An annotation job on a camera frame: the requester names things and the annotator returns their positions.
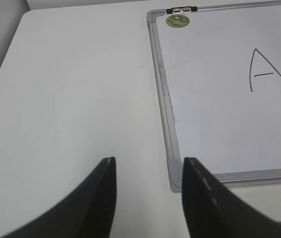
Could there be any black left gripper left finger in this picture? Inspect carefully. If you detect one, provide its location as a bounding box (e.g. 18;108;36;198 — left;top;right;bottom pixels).
6;157;116;238

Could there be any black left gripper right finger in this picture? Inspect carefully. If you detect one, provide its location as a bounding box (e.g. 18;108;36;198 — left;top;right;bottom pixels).
181;158;281;238

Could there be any white board with aluminium frame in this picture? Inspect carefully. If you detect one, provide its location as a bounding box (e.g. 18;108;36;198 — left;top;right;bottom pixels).
147;0;281;192

